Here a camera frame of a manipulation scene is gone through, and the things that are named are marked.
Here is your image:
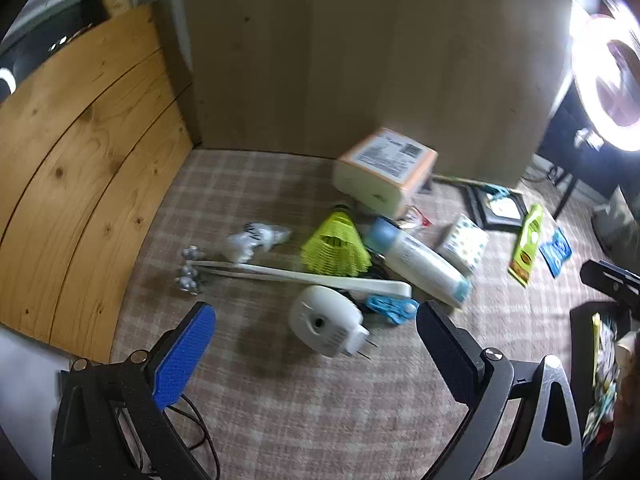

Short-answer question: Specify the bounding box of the white plug adapter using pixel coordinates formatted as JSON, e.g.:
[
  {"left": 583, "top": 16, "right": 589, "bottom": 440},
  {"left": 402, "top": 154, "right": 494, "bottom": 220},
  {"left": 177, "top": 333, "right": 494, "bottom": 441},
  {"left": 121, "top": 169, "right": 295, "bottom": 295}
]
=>
[{"left": 288, "top": 285, "right": 372, "bottom": 359}]

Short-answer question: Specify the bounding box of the patterned tissue pack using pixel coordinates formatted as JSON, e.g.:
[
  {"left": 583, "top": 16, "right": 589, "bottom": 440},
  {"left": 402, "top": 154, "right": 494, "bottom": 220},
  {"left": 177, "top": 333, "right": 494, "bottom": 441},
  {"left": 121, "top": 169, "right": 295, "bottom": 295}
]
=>
[{"left": 439, "top": 212, "right": 491, "bottom": 278}]

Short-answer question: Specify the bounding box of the crumpled white wrapper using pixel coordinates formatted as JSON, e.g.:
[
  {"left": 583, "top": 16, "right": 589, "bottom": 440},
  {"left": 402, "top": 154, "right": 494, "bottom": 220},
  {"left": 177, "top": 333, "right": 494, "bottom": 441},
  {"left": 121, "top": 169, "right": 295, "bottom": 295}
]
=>
[{"left": 226, "top": 222, "right": 293, "bottom": 263}]

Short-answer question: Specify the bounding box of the black cable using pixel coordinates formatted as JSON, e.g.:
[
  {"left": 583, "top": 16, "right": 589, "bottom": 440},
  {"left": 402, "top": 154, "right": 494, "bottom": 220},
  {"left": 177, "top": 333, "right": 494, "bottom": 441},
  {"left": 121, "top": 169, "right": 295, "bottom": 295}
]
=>
[{"left": 115, "top": 392, "right": 221, "bottom": 480}]

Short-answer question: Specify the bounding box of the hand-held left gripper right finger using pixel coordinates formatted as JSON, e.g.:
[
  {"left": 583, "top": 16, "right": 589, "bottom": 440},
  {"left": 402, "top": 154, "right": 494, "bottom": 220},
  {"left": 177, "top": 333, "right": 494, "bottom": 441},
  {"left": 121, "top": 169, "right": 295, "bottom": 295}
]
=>
[{"left": 416, "top": 300, "right": 586, "bottom": 480}]

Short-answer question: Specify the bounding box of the blue packet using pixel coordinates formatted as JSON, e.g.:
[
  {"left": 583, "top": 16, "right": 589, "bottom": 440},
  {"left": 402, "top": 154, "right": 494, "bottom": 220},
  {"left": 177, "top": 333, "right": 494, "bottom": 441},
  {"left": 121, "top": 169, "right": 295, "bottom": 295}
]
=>
[{"left": 539, "top": 227, "right": 572, "bottom": 277}]

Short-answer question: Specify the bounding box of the beige wooden panel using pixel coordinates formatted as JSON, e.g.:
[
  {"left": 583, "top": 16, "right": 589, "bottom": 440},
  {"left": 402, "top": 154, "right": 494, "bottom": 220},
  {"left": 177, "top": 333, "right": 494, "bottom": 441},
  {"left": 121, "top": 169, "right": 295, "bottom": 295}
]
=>
[{"left": 150, "top": 0, "right": 581, "bottom": 188}]

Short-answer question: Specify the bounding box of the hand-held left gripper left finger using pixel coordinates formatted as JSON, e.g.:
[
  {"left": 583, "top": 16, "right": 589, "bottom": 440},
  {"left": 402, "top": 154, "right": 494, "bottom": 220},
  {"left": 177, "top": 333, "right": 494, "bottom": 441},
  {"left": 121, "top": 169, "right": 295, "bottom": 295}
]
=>
[{"left": 52, "top": 301, "right": 218, "bottom": 480}]

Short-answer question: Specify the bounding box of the pine wood board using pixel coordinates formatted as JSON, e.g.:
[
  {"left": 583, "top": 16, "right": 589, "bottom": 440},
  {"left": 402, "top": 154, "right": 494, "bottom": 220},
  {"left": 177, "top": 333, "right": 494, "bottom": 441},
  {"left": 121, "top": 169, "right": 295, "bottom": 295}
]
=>
[{"left": 0, "top": 2, "right": 196, "bottom": 363}]

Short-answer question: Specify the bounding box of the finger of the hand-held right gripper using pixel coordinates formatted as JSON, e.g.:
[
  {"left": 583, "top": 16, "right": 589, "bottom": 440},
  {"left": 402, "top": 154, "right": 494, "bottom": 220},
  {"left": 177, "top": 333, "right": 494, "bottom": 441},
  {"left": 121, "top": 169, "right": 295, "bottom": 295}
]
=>
[{"left": 580, "top": 259, "right": 640, "bottom": 318}]

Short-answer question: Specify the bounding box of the orange and white box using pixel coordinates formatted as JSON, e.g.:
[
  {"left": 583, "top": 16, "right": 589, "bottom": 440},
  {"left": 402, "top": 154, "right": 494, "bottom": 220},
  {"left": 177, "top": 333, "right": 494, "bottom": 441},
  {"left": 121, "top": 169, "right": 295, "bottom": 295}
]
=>
[{"left": 332, "top": 127, "right": 438, "bottom": 218}]

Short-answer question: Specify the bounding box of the plaid cloth desktop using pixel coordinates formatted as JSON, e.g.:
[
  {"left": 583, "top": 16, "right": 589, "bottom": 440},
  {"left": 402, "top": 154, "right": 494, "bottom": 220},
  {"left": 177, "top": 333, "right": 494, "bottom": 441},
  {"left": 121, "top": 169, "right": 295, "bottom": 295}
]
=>
[{"left": 110, "top": 149, "right": 640, "bottom": 480}]

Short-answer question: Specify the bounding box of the black picture frame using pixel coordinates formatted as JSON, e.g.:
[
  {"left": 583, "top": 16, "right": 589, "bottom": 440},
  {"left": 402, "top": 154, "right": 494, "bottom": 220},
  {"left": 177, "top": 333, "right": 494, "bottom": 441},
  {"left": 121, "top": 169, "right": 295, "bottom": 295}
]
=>
[{"left": 459, "top": 182, "right": 528, "bottom": 233}]

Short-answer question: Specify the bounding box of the black light stand leg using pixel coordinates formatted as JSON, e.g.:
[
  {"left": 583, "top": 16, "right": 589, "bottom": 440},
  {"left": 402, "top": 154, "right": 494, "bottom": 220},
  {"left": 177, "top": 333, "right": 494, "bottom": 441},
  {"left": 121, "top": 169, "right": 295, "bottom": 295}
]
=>
[{"left": 552, "top": 170, "right": 581, "bottom": 221}]

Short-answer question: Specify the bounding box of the white bottle with blue cap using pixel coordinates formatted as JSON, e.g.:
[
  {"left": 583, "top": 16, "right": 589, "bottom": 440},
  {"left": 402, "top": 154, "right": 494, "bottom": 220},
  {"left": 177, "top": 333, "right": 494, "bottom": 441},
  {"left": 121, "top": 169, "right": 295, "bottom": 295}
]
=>
[{"left": 364, "top": 216, "right": 473, "bottom": 310}]

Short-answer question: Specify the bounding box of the yellow green packet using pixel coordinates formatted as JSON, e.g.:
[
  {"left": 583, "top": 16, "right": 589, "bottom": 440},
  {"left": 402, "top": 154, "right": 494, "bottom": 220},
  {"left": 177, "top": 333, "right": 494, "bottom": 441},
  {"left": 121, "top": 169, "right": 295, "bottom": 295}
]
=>
[{"left": 507, "top": 203, "right": 545, "bottom": 288}]

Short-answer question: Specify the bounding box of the colourful printed packet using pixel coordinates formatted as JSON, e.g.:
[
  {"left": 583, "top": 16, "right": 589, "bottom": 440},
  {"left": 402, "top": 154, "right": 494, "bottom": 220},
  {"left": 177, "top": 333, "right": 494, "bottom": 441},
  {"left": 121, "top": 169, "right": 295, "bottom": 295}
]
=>
[{"left": 582, "top": 312, "right": 623, "bottom": 461}]

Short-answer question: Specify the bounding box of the yellow plastic shuttlecock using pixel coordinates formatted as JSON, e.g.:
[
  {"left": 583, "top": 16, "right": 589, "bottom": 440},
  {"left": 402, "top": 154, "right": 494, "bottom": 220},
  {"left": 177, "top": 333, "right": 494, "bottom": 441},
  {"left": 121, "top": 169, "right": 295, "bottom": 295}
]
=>
[{"left": 300, "top": 204, "right": 373, "bottom": 278}]

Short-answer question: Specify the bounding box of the white roller ball massager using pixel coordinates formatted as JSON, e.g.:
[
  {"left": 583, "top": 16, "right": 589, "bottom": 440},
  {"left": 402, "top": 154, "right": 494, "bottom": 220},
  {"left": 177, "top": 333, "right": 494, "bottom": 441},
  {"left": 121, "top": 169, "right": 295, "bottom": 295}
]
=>
[{"left": 175, "top": 246, "right": 412, "bottom": 306}]

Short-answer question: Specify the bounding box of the white ring light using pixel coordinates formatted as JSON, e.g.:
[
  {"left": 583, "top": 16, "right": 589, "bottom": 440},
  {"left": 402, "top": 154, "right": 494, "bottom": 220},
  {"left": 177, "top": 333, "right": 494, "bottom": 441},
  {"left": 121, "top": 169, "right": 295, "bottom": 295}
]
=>
[{"left": 567, "top": 10, "right": 640, "bottom": 153}]

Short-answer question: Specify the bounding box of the olive grey cloth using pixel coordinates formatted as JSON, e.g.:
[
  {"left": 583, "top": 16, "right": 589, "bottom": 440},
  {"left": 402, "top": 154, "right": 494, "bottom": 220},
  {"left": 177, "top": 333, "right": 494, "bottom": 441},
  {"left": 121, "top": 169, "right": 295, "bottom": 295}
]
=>
[{"left": 592, "top": 185, "right": 640, "bottom": 271}]

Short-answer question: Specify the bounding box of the blue plastic clip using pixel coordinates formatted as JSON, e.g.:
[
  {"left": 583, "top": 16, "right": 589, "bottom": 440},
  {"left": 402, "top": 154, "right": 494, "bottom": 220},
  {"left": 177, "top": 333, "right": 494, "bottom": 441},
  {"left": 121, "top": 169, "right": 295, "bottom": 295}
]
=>
[{"left": 365, "top": 295, "right": 420, "bottom": 326}]

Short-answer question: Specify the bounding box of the black storage box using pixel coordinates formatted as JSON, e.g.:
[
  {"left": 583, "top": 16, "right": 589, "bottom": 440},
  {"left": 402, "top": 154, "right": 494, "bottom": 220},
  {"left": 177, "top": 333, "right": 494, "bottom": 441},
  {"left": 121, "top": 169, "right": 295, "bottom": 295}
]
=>
[{"left": 570, "top": 301, "right": 640, "bottom": 480}]

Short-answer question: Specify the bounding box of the small red and white item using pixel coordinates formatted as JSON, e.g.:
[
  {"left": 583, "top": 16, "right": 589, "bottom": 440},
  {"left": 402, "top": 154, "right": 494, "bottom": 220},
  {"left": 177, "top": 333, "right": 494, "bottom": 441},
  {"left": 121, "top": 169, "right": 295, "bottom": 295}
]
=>
[{"left": 400, "top": 205, "right": 433, "bottom": 228}]

